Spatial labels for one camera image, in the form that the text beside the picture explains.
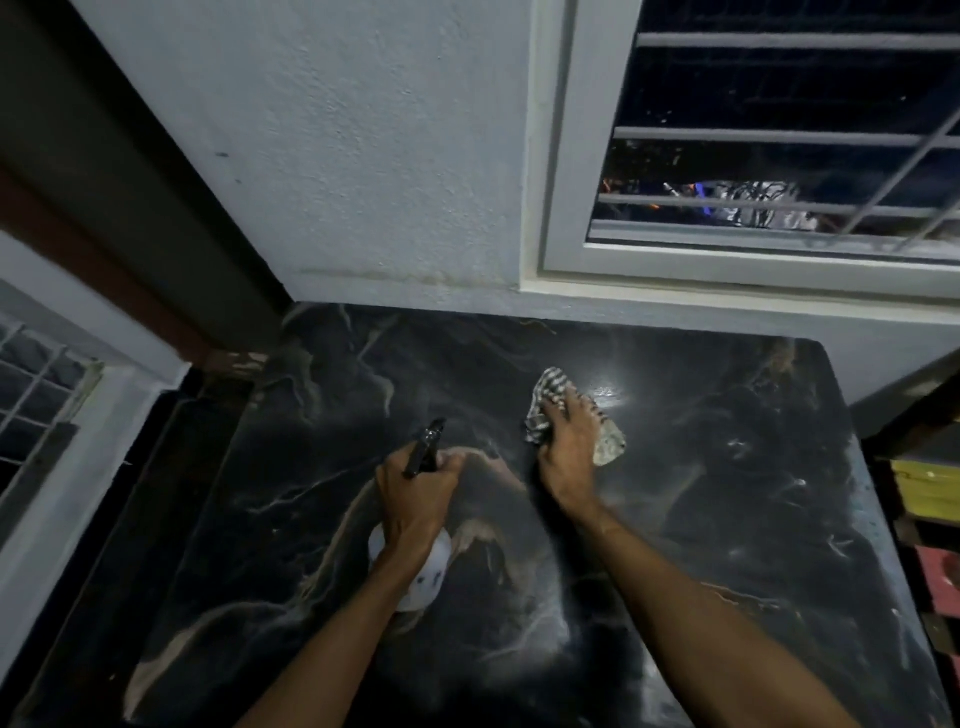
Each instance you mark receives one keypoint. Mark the yellow box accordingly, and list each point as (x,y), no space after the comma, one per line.
(928,489)

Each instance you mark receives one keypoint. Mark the person's left forearm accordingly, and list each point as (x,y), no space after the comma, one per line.
(337,645)

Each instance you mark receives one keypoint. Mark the white spray bottle black nozzle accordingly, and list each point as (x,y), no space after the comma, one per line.
(420,525)

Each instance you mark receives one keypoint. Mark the person's right forearm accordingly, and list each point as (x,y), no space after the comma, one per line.
(697,622)

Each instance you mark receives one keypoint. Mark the pink box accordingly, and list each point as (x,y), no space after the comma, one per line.
(940,571)

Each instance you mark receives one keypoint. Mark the person's left fingers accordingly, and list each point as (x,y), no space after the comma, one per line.
(442,465)

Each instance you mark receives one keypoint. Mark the dark door frame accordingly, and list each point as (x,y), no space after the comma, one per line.
(127,195)

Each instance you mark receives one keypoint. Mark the white window grille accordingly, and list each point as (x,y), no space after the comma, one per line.
(34,390)

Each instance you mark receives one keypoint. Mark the person's right fingers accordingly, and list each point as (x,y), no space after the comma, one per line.
(574,416)

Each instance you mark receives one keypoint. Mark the person's right hand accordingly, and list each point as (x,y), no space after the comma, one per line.
(568,463)

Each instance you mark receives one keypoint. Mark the white framed window with grille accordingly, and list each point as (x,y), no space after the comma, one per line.
(750,142)

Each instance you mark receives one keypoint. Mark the checkered cleaning cloth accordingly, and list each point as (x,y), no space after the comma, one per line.
(574,420)

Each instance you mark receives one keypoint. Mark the person's left hand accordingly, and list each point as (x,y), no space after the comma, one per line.
(415,504)

